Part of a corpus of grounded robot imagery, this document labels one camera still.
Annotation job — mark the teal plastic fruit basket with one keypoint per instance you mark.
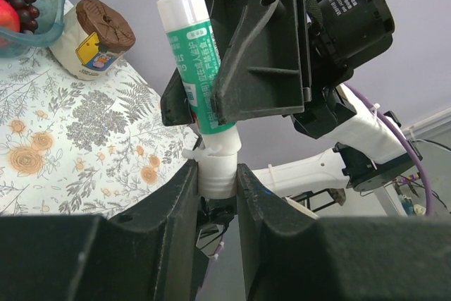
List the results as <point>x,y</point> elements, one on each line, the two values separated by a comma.
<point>50,28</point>

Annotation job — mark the red apple toy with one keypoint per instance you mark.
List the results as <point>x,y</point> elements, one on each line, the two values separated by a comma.
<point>10,24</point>

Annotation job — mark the green white glue stick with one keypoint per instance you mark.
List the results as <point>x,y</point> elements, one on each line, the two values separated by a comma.
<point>190,34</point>

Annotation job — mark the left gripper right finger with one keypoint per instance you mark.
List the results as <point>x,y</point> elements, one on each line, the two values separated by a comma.
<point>287,255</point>

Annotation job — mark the white labelled jar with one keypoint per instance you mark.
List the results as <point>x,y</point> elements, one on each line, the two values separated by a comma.
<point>78,53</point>

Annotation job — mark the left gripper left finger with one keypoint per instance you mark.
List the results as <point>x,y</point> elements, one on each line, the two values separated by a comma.
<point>144,253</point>

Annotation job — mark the floral patterned table mat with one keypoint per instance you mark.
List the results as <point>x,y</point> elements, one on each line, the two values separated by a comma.
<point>70,146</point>

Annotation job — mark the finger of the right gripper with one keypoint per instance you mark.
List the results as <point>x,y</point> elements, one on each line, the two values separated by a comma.
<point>260,72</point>
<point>175,108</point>

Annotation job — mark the white glue stick cap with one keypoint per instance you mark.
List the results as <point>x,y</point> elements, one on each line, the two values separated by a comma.
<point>216,173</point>

